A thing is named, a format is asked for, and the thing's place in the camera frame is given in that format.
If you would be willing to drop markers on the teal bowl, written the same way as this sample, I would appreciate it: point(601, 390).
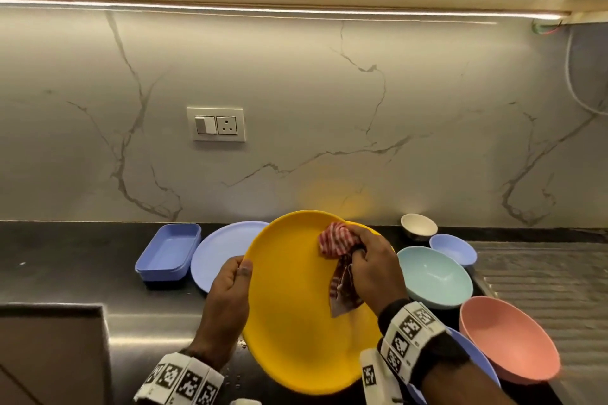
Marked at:
point(434, 276)

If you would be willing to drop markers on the pink bowl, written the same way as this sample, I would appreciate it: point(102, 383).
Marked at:
point(508, 338)

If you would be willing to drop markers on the LED light strip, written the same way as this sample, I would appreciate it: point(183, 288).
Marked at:
point(285, 10)

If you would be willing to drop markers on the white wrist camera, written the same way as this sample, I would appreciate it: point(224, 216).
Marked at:
point(375, 376)
point(244, 403)

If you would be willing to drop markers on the person's right hand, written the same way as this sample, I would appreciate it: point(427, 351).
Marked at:
point(380, 276)

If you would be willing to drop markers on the white wall switch socket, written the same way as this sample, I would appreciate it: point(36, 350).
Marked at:
point(228, 124)

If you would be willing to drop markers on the left wrist marker band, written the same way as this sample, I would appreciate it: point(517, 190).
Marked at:
point(180, 378)

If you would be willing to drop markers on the light blue plate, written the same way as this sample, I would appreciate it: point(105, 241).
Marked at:
point(218, 253)

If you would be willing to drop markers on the blue rectangular tray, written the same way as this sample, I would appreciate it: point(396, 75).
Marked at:
point(166, 250)

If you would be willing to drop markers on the person's left hand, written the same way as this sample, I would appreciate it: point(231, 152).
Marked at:
point(228, 305)

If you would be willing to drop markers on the person's right forearm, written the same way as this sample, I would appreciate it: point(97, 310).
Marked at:
point(456, 385)

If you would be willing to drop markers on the red checkered cloth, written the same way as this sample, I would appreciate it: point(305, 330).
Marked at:
point(335, 238)

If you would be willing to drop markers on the small cream bowl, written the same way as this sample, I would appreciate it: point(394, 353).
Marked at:
point(418, 224)

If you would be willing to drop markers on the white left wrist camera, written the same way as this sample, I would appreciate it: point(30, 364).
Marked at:
point(244, 403)

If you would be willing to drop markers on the wrist marker band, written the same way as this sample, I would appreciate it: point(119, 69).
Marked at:
point(180, 378)
point(408, 328)

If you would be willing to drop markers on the large blue bowl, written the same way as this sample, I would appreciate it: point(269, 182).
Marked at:
point(480, 362)

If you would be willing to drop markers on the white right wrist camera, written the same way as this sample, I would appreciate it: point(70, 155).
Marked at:
point(375, 376)

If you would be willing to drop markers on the small blue bowl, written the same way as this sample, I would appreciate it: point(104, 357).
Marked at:
point(453, 248)

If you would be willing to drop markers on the right wrist marker band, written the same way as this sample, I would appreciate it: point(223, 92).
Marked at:
point(408, 328)

